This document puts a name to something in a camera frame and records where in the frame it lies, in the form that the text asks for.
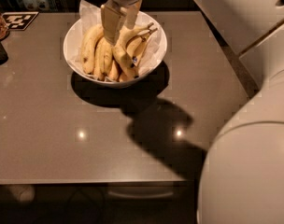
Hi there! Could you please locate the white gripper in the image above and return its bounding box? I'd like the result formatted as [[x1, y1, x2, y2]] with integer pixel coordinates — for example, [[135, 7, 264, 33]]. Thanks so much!
[[101, 0, 143, 45]]

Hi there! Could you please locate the large curved yellow banana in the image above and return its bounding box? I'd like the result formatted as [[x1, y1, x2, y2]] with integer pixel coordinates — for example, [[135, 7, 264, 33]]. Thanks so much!
[[112, 22, 153, 79]]

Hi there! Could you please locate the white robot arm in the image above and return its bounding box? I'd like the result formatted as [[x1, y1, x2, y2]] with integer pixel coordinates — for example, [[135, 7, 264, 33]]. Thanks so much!
[[193, 0, 284, 224]]

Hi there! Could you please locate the yellow banana with sticker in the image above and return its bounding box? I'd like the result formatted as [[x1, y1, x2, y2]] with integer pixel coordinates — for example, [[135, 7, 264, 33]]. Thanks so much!
[[126, 28, 157, 66]]

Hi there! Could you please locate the leftmost yellow banana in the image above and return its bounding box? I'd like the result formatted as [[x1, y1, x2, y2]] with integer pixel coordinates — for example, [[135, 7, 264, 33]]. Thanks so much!
[[80, 24, 104, 74]]

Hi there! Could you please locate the small lower yellow banana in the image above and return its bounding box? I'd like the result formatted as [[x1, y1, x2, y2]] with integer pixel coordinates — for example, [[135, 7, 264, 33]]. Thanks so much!
[[108, 60, 120, 81]]

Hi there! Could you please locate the white ceramic bowl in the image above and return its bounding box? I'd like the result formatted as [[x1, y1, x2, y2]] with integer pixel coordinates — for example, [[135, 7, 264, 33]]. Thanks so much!
[[63, 7, 168, 89]]

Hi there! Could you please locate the white paper liner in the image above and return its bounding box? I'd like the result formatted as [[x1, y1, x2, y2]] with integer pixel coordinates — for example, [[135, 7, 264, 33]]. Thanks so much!
[[67, 0, 163, 82]]

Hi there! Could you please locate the black white fiducial marker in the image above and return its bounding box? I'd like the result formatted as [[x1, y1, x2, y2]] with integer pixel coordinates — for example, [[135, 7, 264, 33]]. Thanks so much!
[[3, 11, 38, 31]]

